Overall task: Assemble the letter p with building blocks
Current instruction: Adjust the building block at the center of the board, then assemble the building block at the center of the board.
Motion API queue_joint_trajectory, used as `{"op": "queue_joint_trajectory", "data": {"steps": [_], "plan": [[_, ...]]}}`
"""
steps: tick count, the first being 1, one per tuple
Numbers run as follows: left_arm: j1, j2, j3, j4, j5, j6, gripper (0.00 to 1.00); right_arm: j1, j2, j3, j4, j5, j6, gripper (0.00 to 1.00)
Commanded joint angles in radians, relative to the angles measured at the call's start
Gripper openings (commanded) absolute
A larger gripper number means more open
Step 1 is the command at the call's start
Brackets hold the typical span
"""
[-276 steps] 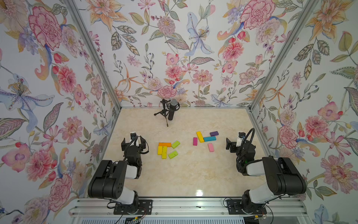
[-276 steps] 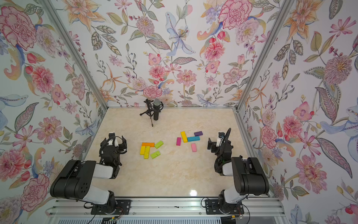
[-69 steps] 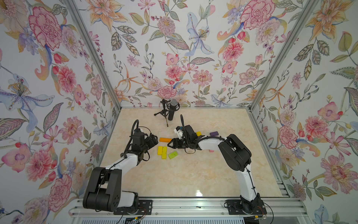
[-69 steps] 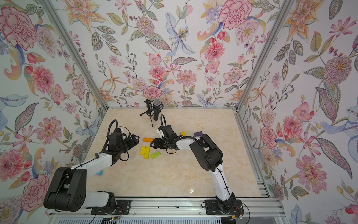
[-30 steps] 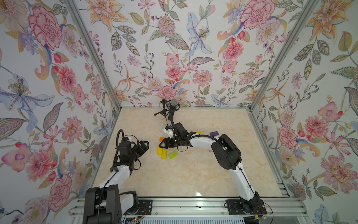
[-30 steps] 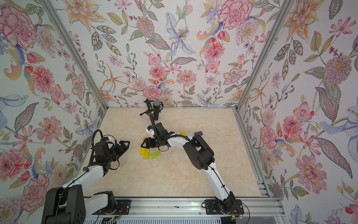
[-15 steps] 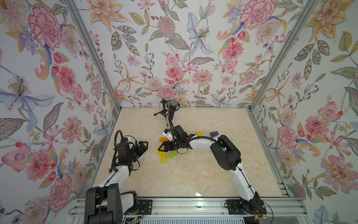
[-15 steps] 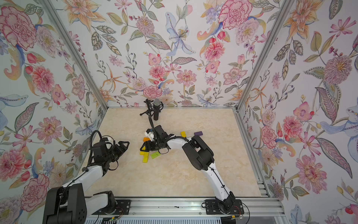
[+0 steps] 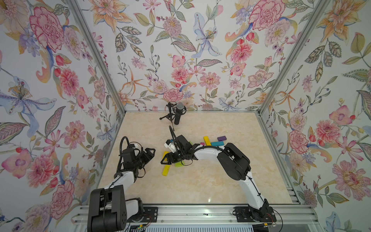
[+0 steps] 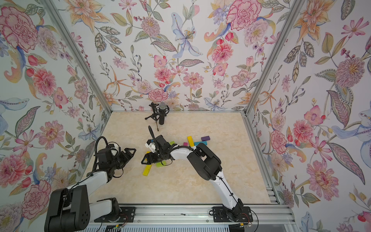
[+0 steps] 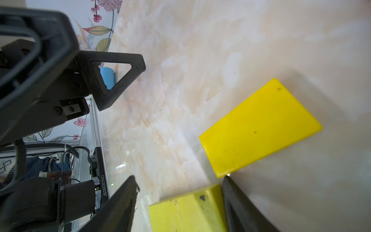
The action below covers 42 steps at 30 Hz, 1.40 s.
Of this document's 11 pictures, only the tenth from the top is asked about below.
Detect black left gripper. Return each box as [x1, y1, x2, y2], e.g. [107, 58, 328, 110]
[109, 147, 135, 171]

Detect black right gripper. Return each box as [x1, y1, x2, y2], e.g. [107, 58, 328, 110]
[141, 150, 166, 165]

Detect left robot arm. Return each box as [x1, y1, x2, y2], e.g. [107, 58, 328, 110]
[44, 145, 136, 232]

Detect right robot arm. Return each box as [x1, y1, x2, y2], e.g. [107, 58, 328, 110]
[141, 135, 253, 223]

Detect yellow long block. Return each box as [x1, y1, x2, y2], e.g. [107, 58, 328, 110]
[143, 165, 152, 177]

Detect yellow upright block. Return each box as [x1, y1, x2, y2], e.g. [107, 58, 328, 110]
[187, 136, 195, 147]

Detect teal block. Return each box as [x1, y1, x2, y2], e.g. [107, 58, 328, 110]
[194, 141, 207, 146]

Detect black microphone tripod stand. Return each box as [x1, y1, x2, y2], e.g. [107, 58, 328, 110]
[145, 102, 159, 131]

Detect purple block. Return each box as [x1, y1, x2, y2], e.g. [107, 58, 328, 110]
[201, 136, 211, 141]

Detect black mesh microphone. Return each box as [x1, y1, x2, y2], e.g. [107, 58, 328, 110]
[158, 102, 170, 125]

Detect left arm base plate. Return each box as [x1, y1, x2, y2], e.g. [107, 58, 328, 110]
[94, 206, 136, 224]

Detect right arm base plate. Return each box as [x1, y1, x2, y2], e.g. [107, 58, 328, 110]
[209, 206, 254, 223]

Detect aluminium front rail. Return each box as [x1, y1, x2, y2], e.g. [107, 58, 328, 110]
[47, 204, 296, 225]

